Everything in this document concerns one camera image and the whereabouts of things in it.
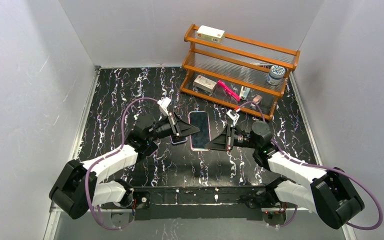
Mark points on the pink utility knife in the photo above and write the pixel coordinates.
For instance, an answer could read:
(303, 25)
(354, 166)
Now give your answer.
(228, 90)

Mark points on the lavender phone case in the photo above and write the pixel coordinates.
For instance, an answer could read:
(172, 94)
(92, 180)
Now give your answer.
(178, 142)

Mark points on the orange wooden shelf rack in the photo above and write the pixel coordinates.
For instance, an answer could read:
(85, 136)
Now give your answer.
(237, 61)

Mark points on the white green stapler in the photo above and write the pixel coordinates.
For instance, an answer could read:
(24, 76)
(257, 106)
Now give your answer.
(244, 92)

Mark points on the pink stapler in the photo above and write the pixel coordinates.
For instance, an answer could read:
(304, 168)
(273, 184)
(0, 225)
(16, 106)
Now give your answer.
(256, 100)

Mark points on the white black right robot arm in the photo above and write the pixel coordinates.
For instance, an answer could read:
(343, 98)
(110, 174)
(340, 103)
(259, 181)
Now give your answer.
(328, 193)

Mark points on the pink phone case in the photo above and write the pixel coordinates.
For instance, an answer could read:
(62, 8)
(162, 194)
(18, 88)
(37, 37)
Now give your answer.
(209, 126)

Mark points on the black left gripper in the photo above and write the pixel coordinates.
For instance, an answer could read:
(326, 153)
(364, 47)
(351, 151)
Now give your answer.
(173, 125)

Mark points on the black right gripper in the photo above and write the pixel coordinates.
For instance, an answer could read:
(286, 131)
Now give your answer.
(229, 137)

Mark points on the white box on top shelf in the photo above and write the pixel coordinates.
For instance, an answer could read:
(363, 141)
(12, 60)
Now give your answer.
(210, 34)

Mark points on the blue white round tin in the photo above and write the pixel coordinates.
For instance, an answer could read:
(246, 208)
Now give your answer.
(275, 75)

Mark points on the grey box on bottom shelf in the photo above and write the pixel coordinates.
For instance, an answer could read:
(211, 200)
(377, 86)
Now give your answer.
(205, 84)

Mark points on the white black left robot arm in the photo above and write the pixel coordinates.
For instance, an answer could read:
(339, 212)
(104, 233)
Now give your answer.
(83, 186)

